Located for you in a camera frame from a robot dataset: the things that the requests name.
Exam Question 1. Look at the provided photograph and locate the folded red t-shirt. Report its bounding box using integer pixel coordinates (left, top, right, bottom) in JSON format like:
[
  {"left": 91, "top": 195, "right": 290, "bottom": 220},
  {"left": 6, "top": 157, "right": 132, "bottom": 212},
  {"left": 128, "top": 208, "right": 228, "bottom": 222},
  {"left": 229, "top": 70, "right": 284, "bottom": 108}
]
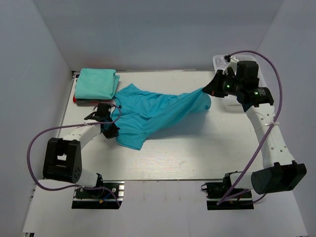
[{"left": 73, "top": 97, "right": 109, "bottom": 104}]

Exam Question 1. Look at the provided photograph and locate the blue t-shirt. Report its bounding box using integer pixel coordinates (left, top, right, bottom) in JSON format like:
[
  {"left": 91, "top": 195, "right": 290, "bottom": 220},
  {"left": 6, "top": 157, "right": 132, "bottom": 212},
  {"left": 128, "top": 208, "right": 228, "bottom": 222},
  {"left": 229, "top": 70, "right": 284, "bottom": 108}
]
[{"left": 112, "top": 84, "right": 211, "bottom": 150}]

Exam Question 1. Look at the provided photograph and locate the purple cable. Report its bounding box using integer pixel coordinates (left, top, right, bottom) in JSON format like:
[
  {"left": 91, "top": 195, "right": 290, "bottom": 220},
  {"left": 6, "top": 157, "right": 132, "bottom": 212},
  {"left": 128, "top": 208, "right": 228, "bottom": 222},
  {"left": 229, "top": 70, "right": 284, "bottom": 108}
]
[
  {"left": 26, "top": 103, "right": 123, "bottom": 207},
  {"left": 216, "top": 50, "right": 283, "bottom": 206}
]

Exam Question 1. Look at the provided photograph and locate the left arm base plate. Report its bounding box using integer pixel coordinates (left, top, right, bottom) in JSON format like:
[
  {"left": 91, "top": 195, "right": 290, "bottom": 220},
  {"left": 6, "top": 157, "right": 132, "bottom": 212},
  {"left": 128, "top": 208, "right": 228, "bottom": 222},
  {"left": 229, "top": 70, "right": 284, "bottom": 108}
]
[{"left": 72, "top": 181, "right": 125, "bottom": 210}]

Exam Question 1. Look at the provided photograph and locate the white plastic laundry basket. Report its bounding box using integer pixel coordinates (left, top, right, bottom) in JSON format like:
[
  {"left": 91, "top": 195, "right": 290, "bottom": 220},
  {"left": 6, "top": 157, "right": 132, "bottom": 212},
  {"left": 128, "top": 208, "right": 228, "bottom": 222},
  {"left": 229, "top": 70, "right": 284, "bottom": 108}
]
[{"left": 212, "top": 53, "right": 262, "bottom": 114}]

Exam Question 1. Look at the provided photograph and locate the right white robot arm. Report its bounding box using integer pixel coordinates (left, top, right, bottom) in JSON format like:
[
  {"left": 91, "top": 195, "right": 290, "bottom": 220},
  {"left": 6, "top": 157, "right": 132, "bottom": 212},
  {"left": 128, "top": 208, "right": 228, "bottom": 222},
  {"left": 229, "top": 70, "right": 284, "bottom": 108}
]
[{"left": 203, "top": 55, "right": 307, "bottom": 198}]

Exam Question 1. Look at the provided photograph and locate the folded mint green t-shirt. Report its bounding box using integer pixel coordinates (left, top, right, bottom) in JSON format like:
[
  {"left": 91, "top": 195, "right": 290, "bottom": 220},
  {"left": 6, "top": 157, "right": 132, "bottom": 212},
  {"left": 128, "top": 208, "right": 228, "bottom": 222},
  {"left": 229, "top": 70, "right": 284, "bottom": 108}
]
[{"left": 75, "top": 68, "right": 120, "bottom": 100}]

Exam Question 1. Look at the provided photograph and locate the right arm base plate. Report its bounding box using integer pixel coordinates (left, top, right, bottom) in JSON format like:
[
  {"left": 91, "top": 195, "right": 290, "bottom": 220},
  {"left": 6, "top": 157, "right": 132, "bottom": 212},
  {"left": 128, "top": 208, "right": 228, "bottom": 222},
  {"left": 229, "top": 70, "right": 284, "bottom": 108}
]
[{"left": 201, "top": 181, "right": 255, "bottom": 211}]

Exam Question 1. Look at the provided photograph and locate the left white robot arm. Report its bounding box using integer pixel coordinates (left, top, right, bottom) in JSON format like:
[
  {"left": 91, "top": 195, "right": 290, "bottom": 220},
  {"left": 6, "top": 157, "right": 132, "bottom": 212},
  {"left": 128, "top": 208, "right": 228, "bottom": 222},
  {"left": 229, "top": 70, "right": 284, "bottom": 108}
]
[{"left": 42, "top": 103, "right": 119, "bottom": 197}]

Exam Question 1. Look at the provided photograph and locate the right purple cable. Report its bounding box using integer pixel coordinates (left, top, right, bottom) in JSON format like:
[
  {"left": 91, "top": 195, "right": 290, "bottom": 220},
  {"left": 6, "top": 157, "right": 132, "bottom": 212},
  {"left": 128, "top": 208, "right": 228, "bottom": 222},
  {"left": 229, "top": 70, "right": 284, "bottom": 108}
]
[{"left": 216, "top": 50, "right": 283, "bottom": 206}]

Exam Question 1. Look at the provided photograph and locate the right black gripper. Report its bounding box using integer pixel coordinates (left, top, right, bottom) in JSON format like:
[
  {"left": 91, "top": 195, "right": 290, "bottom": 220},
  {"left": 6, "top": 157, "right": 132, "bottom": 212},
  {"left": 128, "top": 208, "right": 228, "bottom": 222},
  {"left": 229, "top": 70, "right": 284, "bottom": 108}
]
[{"left": 202, "top": 70, "right": 242, "bottom": 98}]

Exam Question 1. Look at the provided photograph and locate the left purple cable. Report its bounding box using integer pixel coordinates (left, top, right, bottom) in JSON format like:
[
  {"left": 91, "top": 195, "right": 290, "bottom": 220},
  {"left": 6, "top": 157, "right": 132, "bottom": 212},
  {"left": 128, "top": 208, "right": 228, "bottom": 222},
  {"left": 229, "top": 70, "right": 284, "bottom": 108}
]
[{"left": 26, "top": 103, "right": 123, "bottom": 207}]

